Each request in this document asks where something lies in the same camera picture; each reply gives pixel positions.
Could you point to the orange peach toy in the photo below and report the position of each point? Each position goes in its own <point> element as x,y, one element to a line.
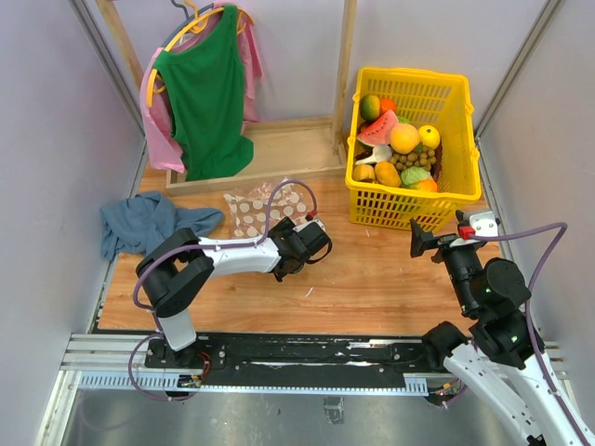
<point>404,138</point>

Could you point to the green cabbage toy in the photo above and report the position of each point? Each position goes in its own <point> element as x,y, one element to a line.
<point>413,175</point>

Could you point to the pink shirt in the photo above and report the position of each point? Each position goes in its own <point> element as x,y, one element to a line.
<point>164,152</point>

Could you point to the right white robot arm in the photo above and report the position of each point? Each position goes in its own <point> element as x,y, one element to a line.
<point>504,362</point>

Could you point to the yellow clothes hanger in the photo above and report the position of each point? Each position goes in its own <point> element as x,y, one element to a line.
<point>160,51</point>

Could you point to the clear polka dot zip bag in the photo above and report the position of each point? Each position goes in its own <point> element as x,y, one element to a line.
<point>251,209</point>

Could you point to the wooden clothes rack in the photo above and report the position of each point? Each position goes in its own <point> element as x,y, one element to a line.
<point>304,148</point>

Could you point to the orange tangerine toy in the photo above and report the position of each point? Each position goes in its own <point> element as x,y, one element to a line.
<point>387,105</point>

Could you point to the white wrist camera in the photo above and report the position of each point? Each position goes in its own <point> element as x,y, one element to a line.
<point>308,223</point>
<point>481,223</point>

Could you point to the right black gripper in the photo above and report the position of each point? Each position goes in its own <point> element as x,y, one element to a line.
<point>421,239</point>

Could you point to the green tank top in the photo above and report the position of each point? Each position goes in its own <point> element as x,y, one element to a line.
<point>204,77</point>

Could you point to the grey clothes hanger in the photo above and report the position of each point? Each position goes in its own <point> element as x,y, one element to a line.
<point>188,11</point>

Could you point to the yellow plastic basket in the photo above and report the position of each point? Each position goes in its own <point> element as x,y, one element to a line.
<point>423,98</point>

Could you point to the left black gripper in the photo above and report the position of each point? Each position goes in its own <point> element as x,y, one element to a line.
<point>285,227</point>

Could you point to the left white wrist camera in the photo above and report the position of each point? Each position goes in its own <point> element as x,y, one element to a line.
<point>308,223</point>

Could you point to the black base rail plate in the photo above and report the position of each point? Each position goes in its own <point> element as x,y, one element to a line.
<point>298,361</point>

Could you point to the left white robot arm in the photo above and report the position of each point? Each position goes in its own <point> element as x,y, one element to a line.
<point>173,274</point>

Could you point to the watermelon slice toy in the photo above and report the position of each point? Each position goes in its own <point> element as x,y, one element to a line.
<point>378,133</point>

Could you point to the green orange mango toy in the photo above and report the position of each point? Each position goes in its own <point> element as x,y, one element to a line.
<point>369,107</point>

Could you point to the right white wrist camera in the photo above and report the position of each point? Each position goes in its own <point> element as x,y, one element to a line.
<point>481,223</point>

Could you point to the white garlic toy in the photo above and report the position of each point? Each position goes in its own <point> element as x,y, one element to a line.
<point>379,153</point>

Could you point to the yellow lemon toy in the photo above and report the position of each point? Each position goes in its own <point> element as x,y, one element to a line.
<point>429,136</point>

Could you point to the blue crumpled cloth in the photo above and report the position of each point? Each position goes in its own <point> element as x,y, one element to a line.
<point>140,224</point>

